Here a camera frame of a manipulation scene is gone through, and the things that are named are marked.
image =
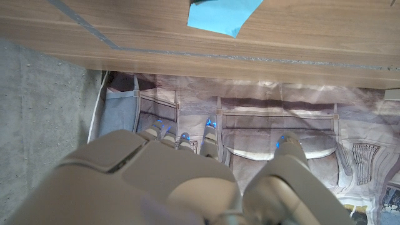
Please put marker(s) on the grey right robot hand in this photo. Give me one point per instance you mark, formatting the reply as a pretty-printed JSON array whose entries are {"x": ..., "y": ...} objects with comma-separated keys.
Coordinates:
[{"x": 175, "y": 181}]

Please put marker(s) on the blue sticky note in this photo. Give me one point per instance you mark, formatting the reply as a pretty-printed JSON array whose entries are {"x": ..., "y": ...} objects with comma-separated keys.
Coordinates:
[{"x": 218, "y": 15}]

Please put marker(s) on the white power box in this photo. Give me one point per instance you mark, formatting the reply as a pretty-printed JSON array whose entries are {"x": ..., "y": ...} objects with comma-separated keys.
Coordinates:
[{"x": 393, "y": 94}]

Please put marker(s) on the printed sofa room backdrop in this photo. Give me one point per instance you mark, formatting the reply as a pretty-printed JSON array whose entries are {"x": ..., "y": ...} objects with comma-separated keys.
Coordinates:
[{"x": 281, "y": 106}]

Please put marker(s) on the white backdrop frame pole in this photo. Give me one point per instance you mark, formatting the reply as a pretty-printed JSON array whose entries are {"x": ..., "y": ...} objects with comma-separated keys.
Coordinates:
[{"x": 95, "y": 115}]

